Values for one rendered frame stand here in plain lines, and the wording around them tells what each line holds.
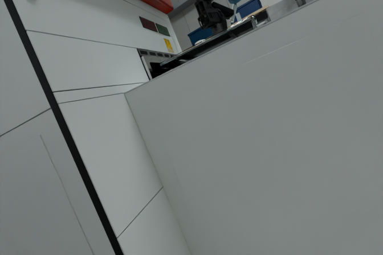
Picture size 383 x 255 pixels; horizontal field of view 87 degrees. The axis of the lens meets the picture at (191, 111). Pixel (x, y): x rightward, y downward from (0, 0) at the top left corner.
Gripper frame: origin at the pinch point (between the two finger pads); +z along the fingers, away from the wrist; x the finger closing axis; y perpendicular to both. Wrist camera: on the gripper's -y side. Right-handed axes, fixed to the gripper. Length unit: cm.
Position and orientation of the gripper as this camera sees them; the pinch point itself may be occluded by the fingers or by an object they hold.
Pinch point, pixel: (225, 41)
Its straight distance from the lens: 96.8
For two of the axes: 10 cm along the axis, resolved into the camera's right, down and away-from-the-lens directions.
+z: 3.7, 9.3, 0.5
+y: -8.0, 3.5, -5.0
